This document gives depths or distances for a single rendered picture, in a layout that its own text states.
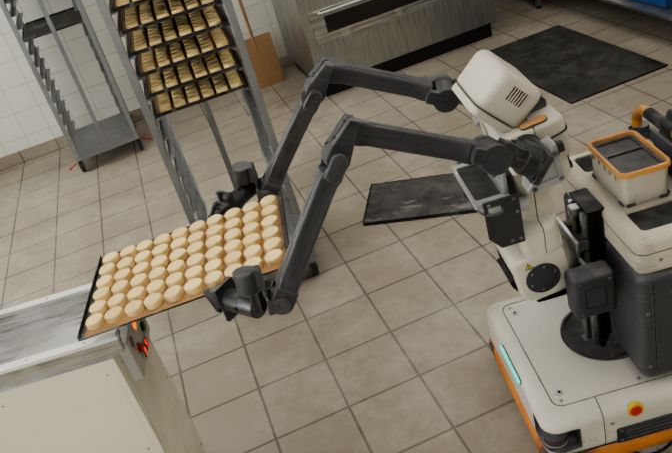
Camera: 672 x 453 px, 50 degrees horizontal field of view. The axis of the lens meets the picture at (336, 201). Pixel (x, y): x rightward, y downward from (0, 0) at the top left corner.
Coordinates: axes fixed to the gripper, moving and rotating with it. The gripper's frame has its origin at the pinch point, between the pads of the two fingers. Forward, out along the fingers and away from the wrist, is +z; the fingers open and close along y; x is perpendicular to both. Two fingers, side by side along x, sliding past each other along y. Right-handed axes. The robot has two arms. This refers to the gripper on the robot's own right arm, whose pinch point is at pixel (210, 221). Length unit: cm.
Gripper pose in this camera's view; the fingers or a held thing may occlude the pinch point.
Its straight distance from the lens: 226.8
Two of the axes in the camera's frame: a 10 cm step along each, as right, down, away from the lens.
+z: -5.8, 5.5, -5.9
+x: 7.6, 1.1, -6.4
